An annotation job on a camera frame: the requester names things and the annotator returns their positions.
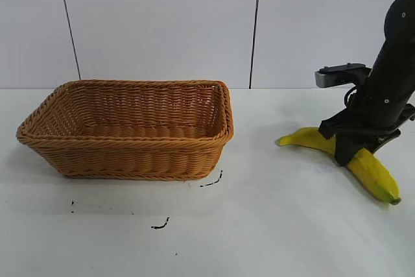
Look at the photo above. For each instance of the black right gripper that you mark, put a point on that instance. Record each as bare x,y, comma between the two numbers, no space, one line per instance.
386,95

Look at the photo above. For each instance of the yellow banana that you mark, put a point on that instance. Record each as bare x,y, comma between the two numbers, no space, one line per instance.
376,173

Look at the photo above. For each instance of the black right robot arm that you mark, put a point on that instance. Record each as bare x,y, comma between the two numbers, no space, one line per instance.
400,20

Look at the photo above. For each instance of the brown woven wicker basket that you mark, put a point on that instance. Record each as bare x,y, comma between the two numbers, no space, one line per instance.
129,157

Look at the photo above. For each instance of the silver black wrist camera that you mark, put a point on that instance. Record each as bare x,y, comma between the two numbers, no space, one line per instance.
337,74

